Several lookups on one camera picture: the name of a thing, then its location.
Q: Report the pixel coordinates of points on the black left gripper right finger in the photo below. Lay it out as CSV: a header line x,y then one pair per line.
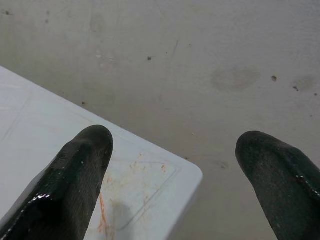
x,y
282,185

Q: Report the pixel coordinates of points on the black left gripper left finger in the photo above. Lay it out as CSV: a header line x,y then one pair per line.
x,y
72,180

